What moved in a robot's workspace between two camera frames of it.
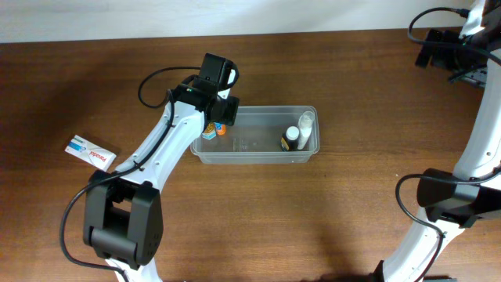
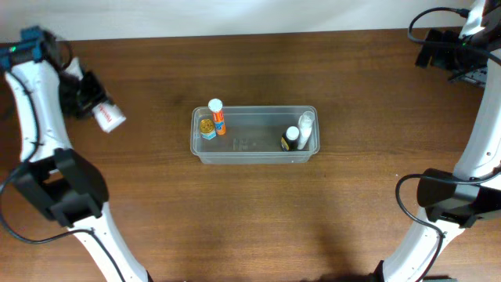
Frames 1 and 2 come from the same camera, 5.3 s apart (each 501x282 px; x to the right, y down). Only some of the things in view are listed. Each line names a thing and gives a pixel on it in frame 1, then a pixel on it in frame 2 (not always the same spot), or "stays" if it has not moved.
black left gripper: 225,111 -> 91,95
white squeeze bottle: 305,121 stays
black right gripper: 427,48 stays
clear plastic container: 255,139 stays
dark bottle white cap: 289,141 stays
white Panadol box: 95,155 -> 109,116
